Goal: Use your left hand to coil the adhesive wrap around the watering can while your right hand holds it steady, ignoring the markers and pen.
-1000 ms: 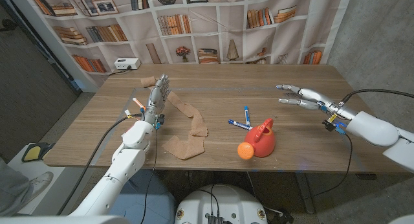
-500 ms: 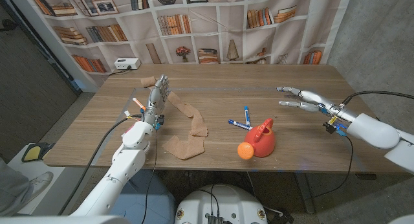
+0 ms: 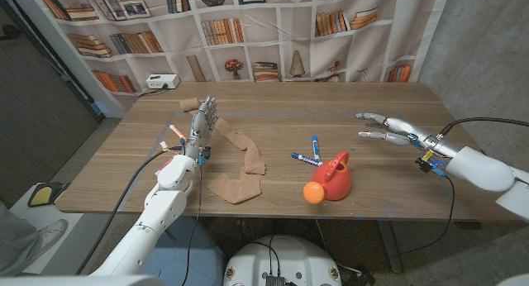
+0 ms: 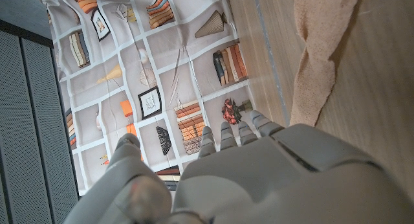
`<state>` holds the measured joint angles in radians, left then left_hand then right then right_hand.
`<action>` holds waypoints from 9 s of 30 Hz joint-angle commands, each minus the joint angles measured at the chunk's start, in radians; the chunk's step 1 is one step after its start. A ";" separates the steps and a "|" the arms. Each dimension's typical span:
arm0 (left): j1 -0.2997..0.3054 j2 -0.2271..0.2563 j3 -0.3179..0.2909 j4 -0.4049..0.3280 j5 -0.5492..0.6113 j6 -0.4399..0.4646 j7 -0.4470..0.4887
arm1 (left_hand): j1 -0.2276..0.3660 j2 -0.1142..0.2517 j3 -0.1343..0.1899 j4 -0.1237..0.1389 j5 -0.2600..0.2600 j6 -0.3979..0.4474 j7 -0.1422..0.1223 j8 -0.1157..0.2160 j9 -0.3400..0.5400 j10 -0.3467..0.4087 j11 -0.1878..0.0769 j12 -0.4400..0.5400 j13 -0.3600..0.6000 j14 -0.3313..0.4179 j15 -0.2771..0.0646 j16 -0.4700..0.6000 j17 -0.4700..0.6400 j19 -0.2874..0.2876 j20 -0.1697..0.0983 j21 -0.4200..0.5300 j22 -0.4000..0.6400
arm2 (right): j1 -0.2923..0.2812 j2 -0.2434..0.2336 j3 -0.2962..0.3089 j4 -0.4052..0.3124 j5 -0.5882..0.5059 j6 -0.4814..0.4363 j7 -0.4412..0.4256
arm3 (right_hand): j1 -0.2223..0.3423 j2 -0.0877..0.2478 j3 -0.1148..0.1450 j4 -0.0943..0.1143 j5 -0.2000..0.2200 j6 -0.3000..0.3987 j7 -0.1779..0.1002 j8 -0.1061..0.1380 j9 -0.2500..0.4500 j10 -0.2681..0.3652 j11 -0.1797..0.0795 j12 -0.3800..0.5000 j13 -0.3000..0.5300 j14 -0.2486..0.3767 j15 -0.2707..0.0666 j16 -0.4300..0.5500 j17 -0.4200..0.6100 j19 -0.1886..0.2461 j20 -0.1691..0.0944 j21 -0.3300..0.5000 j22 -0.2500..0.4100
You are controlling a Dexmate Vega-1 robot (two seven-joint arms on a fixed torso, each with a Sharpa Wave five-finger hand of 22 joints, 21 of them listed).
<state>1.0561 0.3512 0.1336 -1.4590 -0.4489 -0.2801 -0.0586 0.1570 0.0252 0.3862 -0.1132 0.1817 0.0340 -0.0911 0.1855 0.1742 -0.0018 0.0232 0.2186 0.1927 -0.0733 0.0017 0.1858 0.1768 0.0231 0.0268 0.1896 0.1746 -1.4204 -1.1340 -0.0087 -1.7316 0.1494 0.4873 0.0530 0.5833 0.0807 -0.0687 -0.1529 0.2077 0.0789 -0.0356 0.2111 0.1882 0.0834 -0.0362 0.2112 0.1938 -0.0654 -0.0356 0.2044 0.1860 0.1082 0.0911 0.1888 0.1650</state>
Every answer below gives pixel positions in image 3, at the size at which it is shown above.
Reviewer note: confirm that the blue grey base cover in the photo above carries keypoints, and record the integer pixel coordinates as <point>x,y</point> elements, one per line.
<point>198,257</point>

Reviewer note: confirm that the printed bookshelf backdrop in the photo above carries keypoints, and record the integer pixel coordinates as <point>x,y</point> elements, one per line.
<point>289,30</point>

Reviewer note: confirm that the person in grey trousers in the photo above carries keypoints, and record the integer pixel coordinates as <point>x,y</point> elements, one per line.
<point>16,244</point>

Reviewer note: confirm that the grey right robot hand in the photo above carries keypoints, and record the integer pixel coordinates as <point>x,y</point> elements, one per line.
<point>413,135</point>

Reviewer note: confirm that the orange marker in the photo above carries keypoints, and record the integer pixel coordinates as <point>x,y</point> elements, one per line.
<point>177,132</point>

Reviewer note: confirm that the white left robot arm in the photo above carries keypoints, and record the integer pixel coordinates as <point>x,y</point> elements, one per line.
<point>165,203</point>

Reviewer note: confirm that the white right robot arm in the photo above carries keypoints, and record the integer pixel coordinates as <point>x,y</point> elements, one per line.
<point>483,170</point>

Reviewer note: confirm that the dark perforated panel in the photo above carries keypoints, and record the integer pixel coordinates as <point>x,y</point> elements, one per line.
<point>33,112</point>

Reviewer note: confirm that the tan adhesive wrap strip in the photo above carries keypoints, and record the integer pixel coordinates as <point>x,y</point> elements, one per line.
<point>237,191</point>

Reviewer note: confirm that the red watering can orange spout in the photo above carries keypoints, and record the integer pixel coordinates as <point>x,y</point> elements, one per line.
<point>335,180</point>

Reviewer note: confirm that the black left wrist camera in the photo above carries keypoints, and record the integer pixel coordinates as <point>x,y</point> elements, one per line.
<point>205,153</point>

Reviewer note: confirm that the white pen dark blue cap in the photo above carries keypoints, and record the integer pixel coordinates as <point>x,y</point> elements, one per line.
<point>306,158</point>

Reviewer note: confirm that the white power strip box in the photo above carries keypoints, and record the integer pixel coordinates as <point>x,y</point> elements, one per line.
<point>161,81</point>

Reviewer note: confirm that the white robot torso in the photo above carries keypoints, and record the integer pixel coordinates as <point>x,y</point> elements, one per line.
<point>289,261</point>

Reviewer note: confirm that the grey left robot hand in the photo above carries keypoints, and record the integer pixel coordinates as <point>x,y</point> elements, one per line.
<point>202,125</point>

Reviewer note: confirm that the light blue marker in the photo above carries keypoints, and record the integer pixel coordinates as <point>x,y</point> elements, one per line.
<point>315,145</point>

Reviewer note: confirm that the yellow black foot pedal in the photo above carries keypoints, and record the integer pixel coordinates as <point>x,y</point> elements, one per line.
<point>41,195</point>

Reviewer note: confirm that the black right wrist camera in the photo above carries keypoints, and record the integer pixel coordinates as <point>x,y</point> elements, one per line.
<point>425,165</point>

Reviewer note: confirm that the grey table leg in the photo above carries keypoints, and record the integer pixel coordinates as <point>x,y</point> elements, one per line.
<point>390,249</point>

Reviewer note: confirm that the white floor board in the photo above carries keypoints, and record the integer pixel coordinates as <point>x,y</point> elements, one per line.
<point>70,236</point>

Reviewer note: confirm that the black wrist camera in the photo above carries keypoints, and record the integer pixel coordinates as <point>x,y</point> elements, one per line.
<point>205,153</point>
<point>425,165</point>

